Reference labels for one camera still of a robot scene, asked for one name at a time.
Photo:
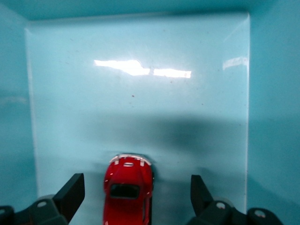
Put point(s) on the red beetle toy car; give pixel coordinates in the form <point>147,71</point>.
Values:
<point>126,173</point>

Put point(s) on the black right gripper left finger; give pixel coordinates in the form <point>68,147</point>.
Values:
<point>70,197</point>

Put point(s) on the blue plastic box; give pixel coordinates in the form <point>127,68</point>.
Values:
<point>164,93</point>

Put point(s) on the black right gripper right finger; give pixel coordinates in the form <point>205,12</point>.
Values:
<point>201,201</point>

